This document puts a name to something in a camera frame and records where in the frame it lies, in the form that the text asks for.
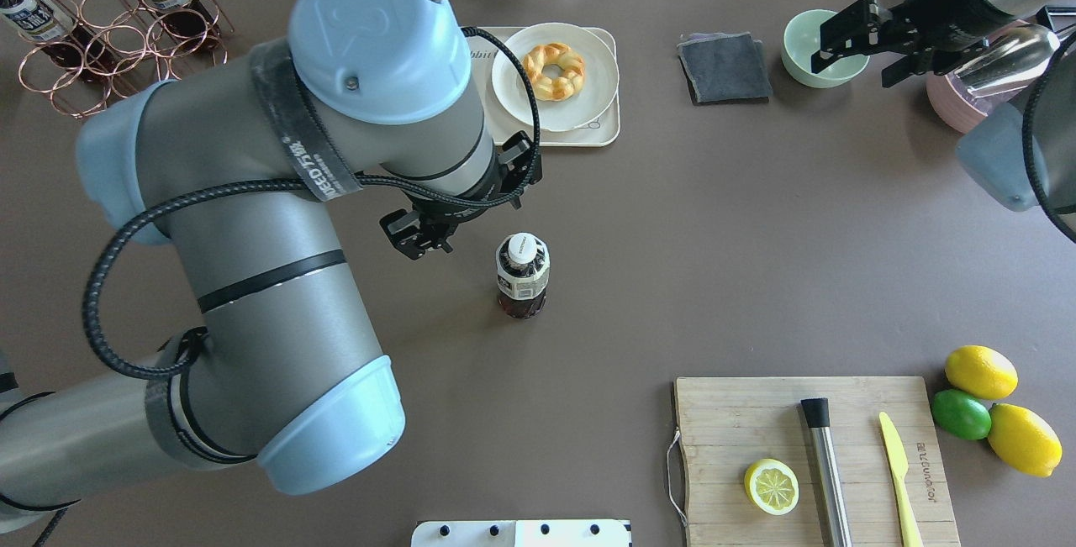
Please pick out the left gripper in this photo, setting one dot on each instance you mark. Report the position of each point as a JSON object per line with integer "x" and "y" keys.
{"x": 418, "y": 232}

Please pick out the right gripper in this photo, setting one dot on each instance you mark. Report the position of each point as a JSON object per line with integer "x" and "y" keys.
{"x": 935, "y": 7}

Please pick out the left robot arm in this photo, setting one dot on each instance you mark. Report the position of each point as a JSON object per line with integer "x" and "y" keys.
{"x": 235, "y": 167}

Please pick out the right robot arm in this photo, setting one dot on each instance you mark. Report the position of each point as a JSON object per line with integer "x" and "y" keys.
{"x": 1022, "y": 153}

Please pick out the cream serving tray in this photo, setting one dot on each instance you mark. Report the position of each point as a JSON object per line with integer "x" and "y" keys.
{"x": 601, "y": 131}

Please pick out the pink ice bowl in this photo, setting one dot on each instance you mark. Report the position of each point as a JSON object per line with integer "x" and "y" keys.
{"x": 962, "y": 111}

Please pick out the steel ice scoop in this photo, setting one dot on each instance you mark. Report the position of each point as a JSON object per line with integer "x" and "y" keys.
{"x": 1020, "y": 54}

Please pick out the grey folded cloth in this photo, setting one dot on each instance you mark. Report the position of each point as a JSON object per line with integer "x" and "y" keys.
{"x": 724, "y": 68}

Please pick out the yellow lemon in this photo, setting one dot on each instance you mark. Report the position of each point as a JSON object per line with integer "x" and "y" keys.
{"x": 982, "y": 372}
{"x": 1024, "y": 440}

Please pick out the bamboo cutting board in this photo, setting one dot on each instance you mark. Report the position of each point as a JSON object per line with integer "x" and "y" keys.
{"x": 727, "y": 423}

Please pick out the steel cylinder muddler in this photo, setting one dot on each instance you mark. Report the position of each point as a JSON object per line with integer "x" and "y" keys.
{"x": 833, "y": 510}

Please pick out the green lime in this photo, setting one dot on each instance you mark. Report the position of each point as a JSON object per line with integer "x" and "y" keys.
{"x": 961, "y": 414}

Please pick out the half lemon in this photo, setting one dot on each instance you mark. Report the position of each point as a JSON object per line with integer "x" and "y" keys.
{"x": 772, "y": 486}

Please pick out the yellow plastic knife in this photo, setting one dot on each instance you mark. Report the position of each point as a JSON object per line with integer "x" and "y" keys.
{"x": 899, "y": 467}

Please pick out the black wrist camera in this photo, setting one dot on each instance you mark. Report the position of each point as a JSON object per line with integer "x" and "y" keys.
{"x": 519, "y": 165}

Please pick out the braided ring bread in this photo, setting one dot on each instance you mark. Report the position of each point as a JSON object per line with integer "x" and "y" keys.
{"x": 555, "y": 71}

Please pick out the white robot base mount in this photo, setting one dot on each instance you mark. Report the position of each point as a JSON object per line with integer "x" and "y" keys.
{"x": 524, "y": 532}

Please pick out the copper wire bottle rack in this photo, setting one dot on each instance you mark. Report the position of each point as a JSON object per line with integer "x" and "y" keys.
{"x": 126, "y": 48}

